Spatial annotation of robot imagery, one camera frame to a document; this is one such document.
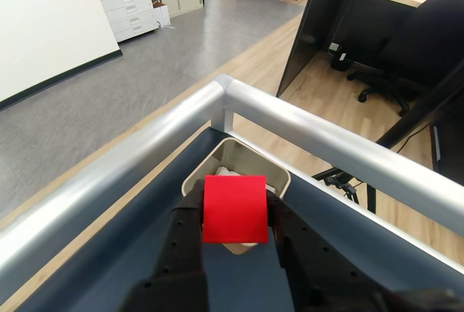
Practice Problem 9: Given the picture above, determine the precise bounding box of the black tripod stand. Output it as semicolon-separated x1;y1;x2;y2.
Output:
312;68;464;215

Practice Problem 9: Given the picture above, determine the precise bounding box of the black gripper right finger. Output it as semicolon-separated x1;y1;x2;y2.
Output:
266;192;464;312

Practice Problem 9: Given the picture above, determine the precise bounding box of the beige rounded box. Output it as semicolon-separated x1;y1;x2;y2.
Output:
181;136;292;255

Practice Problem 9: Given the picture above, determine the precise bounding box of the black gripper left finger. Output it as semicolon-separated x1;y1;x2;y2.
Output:
119;179;210;312

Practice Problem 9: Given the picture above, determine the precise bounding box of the black desk with beige top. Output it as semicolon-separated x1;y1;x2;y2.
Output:
275;0;464;99

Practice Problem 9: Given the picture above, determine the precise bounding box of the small black bin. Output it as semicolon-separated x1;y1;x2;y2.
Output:
330;52;352;73

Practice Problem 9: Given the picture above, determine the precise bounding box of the red cube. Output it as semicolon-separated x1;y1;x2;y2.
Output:
202;174;270;245

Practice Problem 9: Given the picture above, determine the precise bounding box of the black office chair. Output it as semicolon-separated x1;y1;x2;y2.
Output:
347;0;464;117

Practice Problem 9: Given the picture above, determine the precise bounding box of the white drawer cabinet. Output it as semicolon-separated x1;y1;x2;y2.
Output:
86;0;171;43

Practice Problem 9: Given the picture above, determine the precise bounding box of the silver aluminium rail frame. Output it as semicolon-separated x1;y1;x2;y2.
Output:
0;73;464;312

